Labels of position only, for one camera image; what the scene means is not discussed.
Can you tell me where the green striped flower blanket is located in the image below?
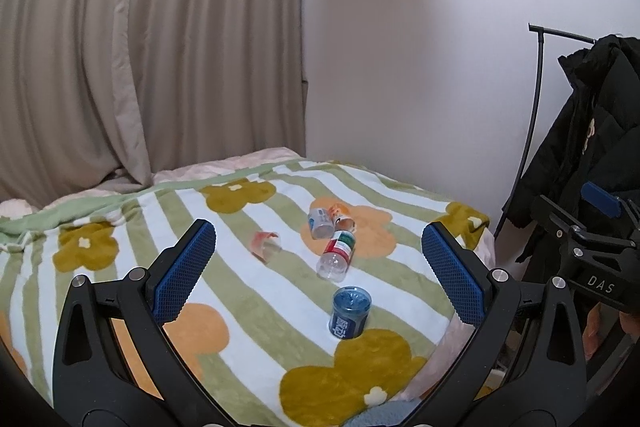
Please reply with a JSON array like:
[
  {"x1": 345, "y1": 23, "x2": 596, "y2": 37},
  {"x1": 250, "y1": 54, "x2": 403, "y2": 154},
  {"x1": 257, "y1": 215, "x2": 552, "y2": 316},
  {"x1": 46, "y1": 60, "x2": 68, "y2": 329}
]
[{"x1": 0, "y1": 158, "x2": 492, "y2": 427}]

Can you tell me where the beige curtain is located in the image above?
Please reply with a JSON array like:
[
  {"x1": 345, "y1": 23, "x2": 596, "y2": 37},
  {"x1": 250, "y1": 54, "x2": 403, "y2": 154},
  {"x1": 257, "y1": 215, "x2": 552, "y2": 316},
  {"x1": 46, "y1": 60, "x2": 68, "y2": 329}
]
[{"x1": 1, "y1": 0, "x2": 305, "y2": 206}]

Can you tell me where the black clothes rack pole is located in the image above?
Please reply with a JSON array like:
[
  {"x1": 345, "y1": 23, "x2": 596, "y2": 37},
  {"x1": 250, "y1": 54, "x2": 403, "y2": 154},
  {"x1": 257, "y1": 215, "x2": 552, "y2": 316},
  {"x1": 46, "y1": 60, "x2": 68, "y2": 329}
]
[{"x1": 495, "y1": 23, "x2": 597, "y2": 237}]

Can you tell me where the person's right hand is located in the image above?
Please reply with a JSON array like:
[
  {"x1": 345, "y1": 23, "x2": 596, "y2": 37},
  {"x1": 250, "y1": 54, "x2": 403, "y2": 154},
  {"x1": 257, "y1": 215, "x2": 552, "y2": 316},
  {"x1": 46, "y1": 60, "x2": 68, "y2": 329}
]
[{"x1": 582, "y1": 303, "x2": 639, "y2": 361}]

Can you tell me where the red green label clear cup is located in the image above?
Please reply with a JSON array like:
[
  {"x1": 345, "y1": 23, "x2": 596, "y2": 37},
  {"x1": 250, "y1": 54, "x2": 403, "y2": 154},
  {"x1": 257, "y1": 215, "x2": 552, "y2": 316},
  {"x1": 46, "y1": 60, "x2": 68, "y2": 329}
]
[{"x1": 317, "y1": 231, "x2": 356, "y2": 283}]

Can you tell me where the blue white label clear cup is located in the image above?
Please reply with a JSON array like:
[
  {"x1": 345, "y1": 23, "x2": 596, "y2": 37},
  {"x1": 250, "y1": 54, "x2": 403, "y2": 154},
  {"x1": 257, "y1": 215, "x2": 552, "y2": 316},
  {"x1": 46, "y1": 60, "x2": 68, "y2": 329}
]
[{"x1": 308, "y1": 207, "x2": 334, "y2": 239}]

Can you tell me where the black jacket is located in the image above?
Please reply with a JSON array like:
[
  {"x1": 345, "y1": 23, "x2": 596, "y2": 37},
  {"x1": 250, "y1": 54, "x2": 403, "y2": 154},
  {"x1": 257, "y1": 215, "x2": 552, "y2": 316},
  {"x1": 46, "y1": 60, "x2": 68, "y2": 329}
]
[{"x1": 506, "y1": 35, "x2": 639, "y2": 237}]

